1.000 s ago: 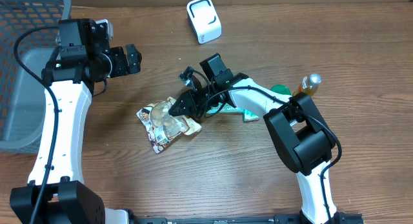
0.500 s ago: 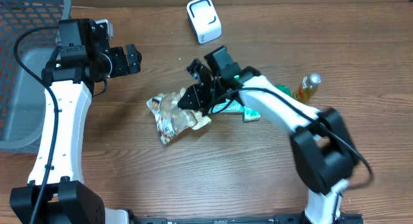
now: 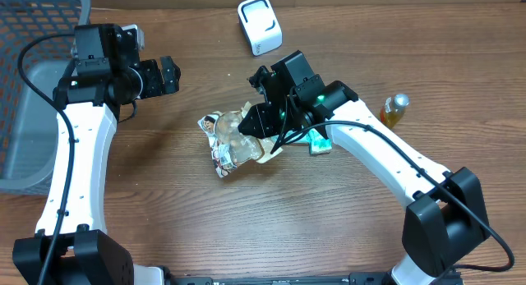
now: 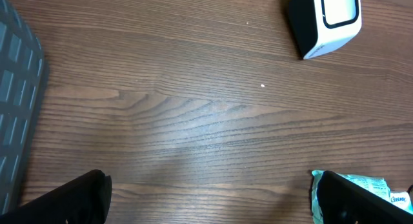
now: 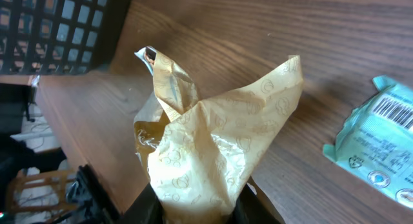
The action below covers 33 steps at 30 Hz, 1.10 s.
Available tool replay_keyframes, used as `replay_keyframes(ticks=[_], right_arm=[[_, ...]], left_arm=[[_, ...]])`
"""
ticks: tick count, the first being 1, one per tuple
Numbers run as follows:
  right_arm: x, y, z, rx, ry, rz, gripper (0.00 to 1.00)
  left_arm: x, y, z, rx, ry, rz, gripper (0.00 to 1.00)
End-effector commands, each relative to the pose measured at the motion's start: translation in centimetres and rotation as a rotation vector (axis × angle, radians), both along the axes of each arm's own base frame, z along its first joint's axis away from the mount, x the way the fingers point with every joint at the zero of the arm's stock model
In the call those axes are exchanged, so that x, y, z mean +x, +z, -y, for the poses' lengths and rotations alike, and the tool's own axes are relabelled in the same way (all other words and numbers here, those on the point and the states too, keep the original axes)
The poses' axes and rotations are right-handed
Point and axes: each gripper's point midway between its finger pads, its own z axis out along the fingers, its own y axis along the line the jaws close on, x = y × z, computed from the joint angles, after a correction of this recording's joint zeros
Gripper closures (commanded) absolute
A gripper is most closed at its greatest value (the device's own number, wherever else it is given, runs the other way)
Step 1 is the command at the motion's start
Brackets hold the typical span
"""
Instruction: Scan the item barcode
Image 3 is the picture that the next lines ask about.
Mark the teal tissue pack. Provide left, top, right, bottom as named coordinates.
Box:
left=307, top=129, right=332, bottom=155

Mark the brown Pantree snack pouch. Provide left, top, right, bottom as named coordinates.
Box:
left=197, top=102, right=283, bottom=177

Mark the yellow oil bottle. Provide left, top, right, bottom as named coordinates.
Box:
left=380, top=94, right=410, bottom=129

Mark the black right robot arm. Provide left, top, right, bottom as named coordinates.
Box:
left=238, top=66, right=490, bottom=284

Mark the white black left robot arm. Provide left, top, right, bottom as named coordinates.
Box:
left=12, top=56, right=181, bottom=284

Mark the white barcode scanner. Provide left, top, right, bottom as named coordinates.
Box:
left=237, top=0, right=283, bottom=57

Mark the grey plastic mesh basket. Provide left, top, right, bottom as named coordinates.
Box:
left=1, top=0, right=91, bottom=195

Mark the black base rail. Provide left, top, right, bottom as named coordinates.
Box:
left=164, top=272, right=395, bottom=285

